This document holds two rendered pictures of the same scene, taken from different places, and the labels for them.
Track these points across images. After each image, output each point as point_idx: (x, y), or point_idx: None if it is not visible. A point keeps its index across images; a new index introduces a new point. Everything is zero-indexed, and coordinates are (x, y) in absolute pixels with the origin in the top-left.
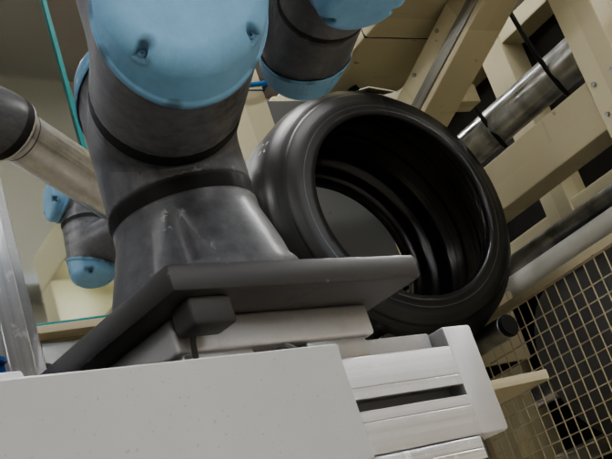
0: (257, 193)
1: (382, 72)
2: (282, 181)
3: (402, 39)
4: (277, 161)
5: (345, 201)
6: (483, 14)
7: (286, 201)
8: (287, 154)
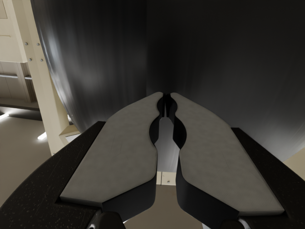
0: (100, 109)
1: None
2: (60, 91)
3: None
4: (80, 129)
5: None
6: None
7: (46, 47)
8: (76, 126)
